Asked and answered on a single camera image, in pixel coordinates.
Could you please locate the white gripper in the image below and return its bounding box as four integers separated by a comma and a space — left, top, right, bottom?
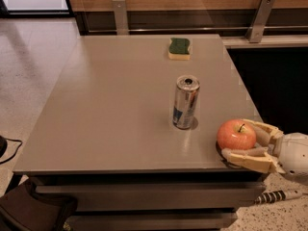
221, 119, 308, 186

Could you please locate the red apple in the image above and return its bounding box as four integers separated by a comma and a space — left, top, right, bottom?
217, 119, 256, 150

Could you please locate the green yellow sponge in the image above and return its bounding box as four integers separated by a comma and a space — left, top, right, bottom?
168, 38, 191, 61

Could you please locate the silver energy drink can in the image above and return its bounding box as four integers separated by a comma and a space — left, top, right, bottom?
172, 75, 200, 129

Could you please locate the upper grey drawer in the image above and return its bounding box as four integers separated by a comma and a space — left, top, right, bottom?
36, 182, 265, 212

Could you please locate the grey drawer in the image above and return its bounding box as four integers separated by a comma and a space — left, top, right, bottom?
36, 182, 265, 212
66, 213, 237, 231

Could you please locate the grey drawer cabinet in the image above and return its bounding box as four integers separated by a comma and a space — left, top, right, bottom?
13, 35, 264, 217

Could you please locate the lower grey drawer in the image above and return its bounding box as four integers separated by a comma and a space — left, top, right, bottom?
66, 213, 237, 231

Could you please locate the dark brown bag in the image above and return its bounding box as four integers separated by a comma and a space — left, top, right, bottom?
0, 180, 77, 231

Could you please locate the black round device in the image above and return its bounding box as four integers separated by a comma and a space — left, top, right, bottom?
0, 136, 8, 157

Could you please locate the black white striped handle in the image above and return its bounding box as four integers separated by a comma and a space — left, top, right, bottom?
254, 190, 303, 205

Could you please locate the right metal wall bracket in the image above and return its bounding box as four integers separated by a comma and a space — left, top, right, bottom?
246, 0, 275, 43

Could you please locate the metal wall bracket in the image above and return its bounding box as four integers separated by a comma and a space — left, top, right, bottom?
246, 0, 275, 43
112, 0, 129, 36

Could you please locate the left metal wall bracket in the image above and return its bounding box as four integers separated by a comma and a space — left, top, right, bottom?
112, 0, 129, 36

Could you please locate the metal wall rail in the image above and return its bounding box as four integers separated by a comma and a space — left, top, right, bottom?
88, 25, 308, 34

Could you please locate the black cable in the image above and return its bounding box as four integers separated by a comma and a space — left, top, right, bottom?
0, 138, 23, 166

